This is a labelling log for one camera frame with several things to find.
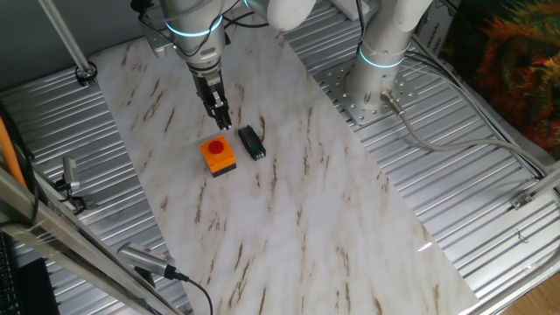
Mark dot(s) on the silver finned camera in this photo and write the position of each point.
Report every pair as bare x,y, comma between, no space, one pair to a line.
144,259

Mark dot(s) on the colourful orange green cloth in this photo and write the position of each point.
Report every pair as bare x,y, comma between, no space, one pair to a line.
512,57

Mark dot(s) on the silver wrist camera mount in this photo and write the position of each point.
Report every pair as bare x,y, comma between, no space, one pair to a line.
154,41

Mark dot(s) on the black box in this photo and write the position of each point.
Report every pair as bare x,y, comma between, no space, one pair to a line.
39,289

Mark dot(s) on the black small camera stand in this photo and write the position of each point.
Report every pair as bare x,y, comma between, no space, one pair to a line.
76,202

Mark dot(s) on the white marble pattern sheet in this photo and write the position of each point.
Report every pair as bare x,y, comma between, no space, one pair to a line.
284,210

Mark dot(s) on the cardboard box with print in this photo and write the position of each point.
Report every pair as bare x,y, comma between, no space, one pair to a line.
431,26

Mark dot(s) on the small silver camera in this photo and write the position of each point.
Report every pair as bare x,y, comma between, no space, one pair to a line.
71,172

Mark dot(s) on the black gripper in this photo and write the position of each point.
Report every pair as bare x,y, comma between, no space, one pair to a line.
207,85

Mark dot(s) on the thin aluminium pole with foot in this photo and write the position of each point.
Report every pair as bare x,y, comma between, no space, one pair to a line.
65,41

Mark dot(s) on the slim aluminium frame rail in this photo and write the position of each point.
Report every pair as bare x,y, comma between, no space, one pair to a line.
544,181

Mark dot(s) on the dark green hex key set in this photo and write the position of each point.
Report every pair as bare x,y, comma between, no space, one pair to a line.
252,142

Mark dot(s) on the black keyboard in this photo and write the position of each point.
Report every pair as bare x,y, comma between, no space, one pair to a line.
8,280

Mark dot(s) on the orange box with red button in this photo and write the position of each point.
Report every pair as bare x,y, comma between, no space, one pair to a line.
219,158

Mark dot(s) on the small metal corner bracket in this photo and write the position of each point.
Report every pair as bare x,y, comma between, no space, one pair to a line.
522,200

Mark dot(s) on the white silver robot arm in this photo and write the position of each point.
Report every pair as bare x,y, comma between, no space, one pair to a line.
380,39

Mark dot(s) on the perforated metal robot base plate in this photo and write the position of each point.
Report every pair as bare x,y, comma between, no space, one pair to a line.
394,98

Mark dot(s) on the aluminium frame beam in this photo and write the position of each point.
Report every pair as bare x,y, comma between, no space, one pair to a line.
65,242

